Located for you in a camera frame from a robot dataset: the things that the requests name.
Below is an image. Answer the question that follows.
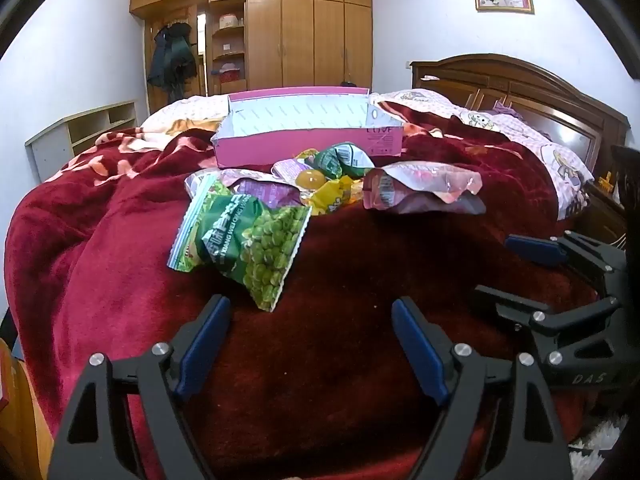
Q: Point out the wooden wardrobe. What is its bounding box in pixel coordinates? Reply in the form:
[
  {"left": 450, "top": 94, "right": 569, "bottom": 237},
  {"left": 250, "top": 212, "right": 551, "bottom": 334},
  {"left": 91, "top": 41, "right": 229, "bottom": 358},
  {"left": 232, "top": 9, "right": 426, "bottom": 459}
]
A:
[{"left": 130, "top": 0, "right": 373, "bottom": 101}]

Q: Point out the wooden headboard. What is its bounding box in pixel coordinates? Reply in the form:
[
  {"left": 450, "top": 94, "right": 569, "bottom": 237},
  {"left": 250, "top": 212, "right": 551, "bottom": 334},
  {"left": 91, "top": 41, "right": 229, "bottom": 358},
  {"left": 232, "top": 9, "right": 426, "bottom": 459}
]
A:
[{"left": 410, "top": 53, "right": 631, "bottom": 176}]

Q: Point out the pink cartoon print bedsheet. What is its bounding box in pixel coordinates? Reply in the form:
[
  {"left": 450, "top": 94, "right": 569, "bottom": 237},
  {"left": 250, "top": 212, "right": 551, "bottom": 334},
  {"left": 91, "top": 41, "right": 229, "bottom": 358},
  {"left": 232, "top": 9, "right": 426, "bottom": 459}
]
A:
[{"left": 140, "top": 89, "right": 596, "bottom": 221}]

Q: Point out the green pea snack packet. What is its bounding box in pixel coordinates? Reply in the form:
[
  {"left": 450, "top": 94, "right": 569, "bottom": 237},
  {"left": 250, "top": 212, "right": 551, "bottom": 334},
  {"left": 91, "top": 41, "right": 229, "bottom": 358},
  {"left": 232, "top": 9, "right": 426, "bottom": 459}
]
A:
[
  {"left": 195, "top": 192, "right": 312, "bottom": 313},
  {"left": 166, "top": 175, "right": 236, "bottom": 273}
]

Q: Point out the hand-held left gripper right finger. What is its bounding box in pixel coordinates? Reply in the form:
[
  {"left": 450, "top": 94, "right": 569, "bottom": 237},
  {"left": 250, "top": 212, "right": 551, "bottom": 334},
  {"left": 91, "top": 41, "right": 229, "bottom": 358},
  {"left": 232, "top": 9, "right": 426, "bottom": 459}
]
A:
[{"left": 391, "top": 296, "right": 573, "bottom": 480}]

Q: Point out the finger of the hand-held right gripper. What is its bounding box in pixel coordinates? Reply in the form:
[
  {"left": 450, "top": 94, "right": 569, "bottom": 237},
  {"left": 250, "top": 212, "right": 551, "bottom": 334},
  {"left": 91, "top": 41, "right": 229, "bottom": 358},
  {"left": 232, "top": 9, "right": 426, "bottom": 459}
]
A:
[
  {"left": 504, "top": 231, "right": 628, "bottom": 283},
  {"left": 472, "top": 283, "right": 625, "bottom": 335}
]

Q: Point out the dark hanging coat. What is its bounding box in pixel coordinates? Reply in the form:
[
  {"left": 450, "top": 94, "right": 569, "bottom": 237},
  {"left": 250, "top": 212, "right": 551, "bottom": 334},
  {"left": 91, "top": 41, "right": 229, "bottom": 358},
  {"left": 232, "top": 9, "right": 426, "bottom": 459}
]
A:
[{"left": 146, "top": 22, "right": 197, "bottom": 103}]

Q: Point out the pink cardboard box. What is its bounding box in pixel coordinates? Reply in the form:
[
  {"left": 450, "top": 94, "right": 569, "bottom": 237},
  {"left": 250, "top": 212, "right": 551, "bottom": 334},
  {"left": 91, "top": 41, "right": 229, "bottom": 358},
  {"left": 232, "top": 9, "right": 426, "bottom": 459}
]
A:
[{"left": 211, "top": 86, "right": 405, "bottom": 170}]

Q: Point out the red floral blanket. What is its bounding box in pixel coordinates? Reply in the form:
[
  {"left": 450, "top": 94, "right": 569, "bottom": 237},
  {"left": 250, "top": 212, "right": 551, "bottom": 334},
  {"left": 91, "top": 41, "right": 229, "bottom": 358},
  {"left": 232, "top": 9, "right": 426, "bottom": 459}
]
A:
[{"left": 5, "top": 127, "right": 601, "bottom": 480}]

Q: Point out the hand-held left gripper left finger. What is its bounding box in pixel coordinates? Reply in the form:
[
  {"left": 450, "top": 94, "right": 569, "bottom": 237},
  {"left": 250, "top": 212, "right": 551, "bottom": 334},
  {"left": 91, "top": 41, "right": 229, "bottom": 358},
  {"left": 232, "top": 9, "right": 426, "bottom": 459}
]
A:
[{"left": 47, "top": 295, "right": 233, "bottom": 480}]

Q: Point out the pink white snack packet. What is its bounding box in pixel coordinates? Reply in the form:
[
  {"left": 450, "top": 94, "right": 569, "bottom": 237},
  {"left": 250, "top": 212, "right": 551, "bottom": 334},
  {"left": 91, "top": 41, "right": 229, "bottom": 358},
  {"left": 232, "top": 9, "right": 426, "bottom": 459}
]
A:
[{"left": 362, "top": 164, "right": 487, "bottom": 215}]

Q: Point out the purple snack packet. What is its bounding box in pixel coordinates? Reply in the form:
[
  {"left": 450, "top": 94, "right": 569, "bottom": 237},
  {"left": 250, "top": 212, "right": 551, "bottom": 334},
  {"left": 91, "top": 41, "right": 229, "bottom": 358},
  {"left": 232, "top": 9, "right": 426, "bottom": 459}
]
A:
[{"left": 185, "top": 167, "right": 313, "bottom": 209}]

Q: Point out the wooden nightstand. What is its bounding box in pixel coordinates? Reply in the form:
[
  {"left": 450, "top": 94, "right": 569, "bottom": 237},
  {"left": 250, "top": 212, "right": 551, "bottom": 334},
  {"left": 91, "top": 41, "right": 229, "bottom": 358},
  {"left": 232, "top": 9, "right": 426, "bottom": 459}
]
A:
[{"left": 575, "top": 180, "right": 628, "bottom": 251}]

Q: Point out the yellow jelly cup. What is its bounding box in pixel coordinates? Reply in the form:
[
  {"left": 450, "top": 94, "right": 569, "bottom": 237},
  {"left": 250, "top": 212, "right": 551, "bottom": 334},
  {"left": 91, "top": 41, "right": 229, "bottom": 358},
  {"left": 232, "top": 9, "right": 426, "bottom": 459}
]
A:
[{"left": 294, "top": 169, "right": 327, "bottom": 193}]

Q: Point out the low open shelf unit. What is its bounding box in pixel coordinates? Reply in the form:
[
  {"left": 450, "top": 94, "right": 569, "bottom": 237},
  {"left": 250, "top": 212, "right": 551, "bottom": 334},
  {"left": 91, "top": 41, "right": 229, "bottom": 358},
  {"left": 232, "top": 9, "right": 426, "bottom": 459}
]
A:
[{"left": 25, "top": 100, "right": 140, "bottom": 170}]

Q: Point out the dark green small packet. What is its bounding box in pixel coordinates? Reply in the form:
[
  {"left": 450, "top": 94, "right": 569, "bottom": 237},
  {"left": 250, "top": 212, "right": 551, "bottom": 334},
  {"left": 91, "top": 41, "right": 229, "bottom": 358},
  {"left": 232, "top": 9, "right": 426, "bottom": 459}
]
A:
[{"left": 312, "top": 142, "right": 377, "bottom": 179}]

